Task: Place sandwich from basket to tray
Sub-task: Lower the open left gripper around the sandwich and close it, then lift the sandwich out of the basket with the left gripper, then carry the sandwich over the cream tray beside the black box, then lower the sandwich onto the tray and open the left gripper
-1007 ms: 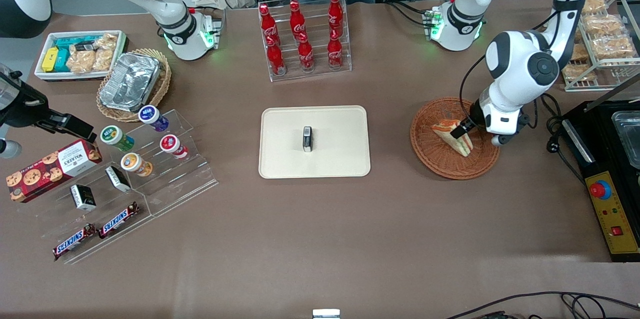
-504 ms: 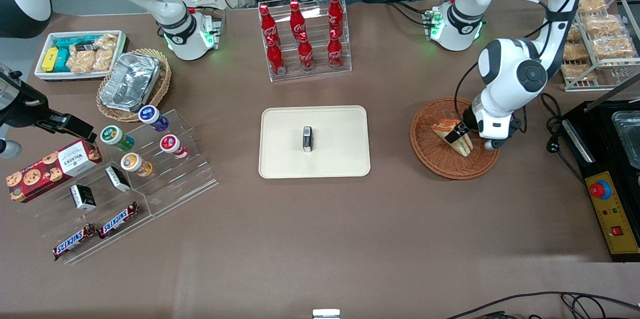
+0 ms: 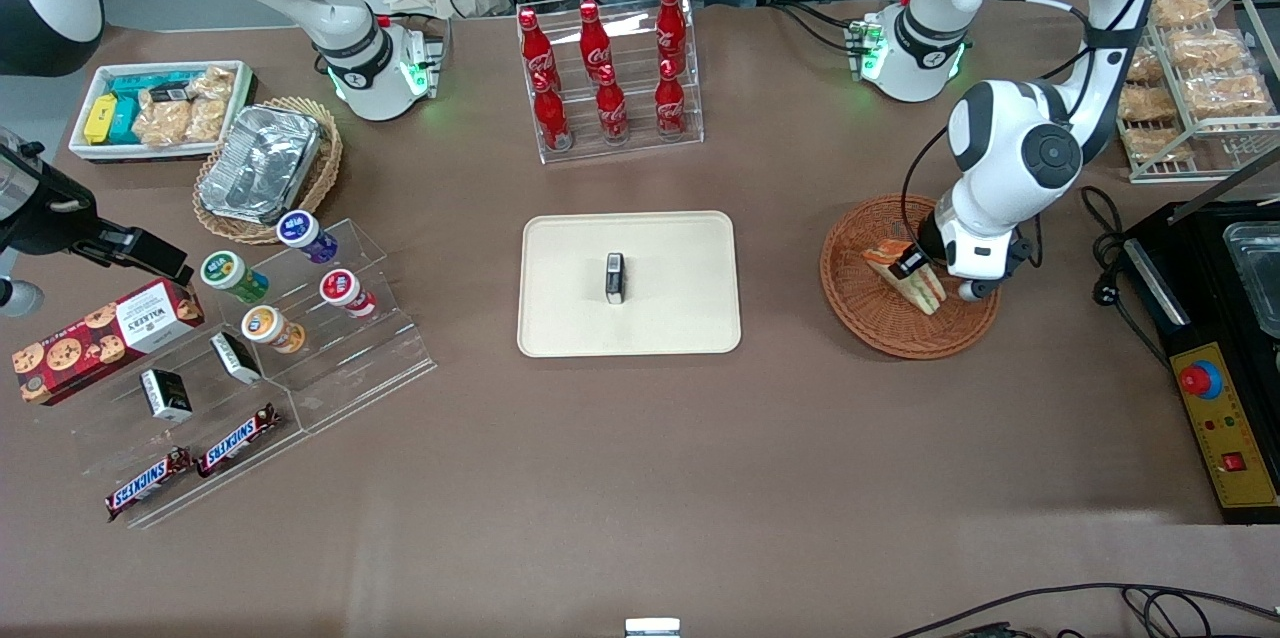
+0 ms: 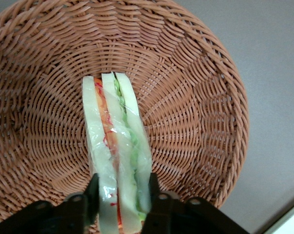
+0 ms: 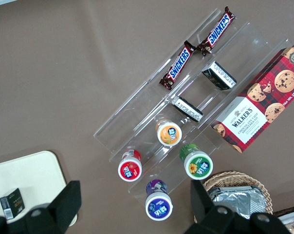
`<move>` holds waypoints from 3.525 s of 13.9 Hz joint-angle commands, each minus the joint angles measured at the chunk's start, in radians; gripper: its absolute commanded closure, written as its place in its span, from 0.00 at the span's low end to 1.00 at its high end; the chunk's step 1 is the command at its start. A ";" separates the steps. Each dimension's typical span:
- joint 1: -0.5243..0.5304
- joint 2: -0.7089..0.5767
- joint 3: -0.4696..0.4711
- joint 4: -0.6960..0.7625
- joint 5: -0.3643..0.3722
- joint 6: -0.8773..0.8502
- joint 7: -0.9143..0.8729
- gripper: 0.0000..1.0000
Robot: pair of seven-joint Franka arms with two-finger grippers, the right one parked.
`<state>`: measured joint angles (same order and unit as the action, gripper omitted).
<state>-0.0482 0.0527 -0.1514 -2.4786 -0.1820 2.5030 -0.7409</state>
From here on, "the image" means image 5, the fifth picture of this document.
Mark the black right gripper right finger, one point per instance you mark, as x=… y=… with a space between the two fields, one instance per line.
x=205 y=214

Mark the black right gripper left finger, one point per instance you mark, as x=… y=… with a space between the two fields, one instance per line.
x=64 y=207

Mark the silver foil tray stack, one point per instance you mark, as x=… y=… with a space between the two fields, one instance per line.
x=239 y=202

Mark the light tan wicker basket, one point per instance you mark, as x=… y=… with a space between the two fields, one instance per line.
x=234 y=179

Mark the cream plastic tray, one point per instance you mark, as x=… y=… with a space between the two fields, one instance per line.
x=27 y=175

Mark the purple gum jar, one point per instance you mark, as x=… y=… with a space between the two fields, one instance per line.
x=159 y=204

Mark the green gum jar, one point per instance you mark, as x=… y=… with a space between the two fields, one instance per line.
x=198 y=164

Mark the small black carton box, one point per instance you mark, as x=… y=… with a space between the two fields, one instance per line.
x=188 y=109
x=218 y=75
x=12 y=203

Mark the red gum jar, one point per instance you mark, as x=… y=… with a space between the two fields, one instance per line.
x=130 y=168

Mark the white plastic bin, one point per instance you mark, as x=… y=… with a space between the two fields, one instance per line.
x=283 y=220

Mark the orange gum jar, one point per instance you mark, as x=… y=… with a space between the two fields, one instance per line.
x=169 y=133

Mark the clear acrylic tiered stand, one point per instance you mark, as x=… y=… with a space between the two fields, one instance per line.
x=142 y=117

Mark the red Walkers shortbread box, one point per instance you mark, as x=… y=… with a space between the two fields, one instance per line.
x=259 y=102

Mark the Snickers chocolate bar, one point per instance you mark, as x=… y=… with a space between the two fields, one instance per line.
x=178 y=65
x=216 y=30

